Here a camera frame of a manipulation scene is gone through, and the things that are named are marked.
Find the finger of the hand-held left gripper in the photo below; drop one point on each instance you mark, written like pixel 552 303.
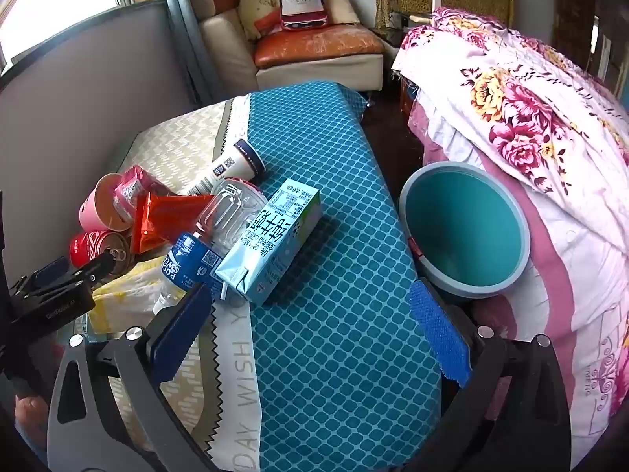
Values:
pixel 96 268
pixel 49 271

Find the red bottle-shaped pillow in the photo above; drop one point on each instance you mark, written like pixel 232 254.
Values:
pixel 302 0

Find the cream sofa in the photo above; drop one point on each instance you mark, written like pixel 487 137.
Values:
pixel 314 71

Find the orange seat cushion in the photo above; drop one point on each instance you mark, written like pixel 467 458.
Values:
pixel 319 44

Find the grey-blue curtain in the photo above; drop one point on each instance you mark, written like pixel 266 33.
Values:
pixel 186 19

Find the yellow tissue pack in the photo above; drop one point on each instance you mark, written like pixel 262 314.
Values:
pixel 128 295

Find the teal plastic bin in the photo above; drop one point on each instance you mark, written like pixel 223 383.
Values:
pixel 467 226

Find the cream printed pillow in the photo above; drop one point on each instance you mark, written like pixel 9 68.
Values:
pixel 255 5

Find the person's left hand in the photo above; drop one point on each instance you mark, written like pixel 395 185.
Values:
pixel 30 420

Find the beige lettered table cloth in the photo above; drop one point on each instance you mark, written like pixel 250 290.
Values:
pixel 182 132

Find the pink floral blanket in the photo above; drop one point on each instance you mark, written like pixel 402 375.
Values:
pixel 540 132

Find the grey upholstered panel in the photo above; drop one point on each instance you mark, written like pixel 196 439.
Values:
pixel 98 83

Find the teal patterned table mat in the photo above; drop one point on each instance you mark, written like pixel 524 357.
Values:
pixel 334 305

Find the red soda can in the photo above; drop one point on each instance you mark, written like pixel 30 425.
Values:
pixel 91 248

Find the dark wooden cabinet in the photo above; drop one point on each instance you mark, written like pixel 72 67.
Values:
pixel 570 10

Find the light blue milk carton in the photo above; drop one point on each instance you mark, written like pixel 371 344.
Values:
pixel 265 250

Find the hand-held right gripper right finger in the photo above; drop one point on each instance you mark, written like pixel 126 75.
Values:
pixel 437 324

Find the pink foil packet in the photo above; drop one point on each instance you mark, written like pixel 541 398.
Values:
pixel 135 184

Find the clear bottle with blue label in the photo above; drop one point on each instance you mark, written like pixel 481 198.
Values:
pixel 231 211

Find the pink paper cup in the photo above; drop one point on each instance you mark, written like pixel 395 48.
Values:
pixel 96 206

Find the red snack packet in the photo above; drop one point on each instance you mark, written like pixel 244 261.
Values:
pixel 167 216

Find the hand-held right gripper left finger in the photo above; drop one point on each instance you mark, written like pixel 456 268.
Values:
pixel 179 329

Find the beige pillow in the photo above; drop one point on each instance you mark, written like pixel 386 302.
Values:
pixel 341 7

